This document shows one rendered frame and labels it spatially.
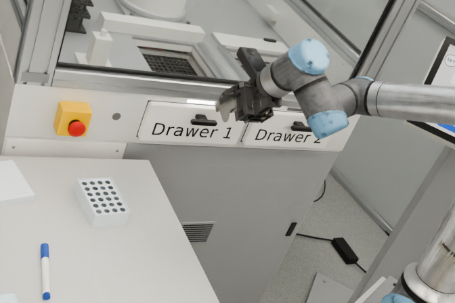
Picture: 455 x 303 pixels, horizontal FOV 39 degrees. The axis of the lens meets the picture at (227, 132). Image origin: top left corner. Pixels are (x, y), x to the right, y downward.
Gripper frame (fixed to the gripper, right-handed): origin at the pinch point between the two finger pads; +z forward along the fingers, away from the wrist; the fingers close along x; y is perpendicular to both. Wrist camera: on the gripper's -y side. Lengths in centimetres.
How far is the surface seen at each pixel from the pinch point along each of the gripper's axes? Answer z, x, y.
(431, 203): 24, 92, 19
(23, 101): 14.6, -44.4, -3.6
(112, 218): 8.6, -27.7, 25.1
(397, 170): 96, 156, -15
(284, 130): 15.4, 28.3, -0.8
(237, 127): 15.4, 12.9, -0.7
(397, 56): 77, 153, -67
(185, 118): 14.0, -3.6, -1.7
